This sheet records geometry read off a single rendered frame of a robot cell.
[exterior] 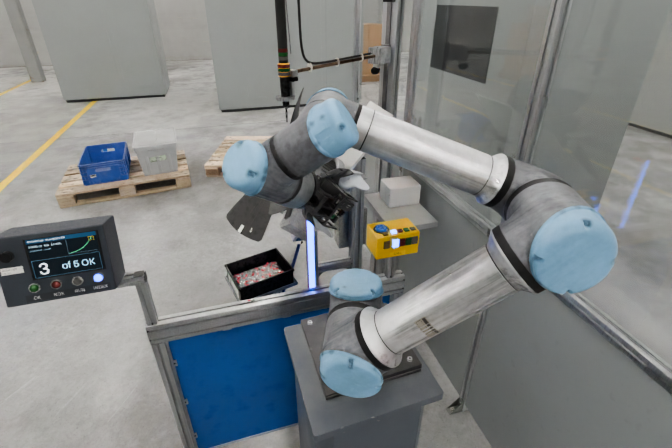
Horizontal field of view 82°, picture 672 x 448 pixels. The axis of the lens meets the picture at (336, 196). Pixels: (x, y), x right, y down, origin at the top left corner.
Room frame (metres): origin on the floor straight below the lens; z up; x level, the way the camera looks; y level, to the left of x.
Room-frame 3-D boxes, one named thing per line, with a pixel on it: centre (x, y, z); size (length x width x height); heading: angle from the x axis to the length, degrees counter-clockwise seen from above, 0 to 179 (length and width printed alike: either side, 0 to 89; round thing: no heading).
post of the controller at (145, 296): (0.91, 0.59, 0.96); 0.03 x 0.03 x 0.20; 16
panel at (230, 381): (1.03, 0.18, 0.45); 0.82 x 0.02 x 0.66; 106
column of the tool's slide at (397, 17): (1.97, -0.27, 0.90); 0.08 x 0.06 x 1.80; 51
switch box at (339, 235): (1.72, -0.07, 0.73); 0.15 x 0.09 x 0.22; 106
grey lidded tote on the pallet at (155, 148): (3.91, 1.93, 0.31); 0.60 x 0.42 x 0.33; 23
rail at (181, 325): (1.03, 0.18, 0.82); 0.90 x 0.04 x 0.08; 106
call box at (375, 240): (1.14, -0.20, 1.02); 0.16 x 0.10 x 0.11; 106
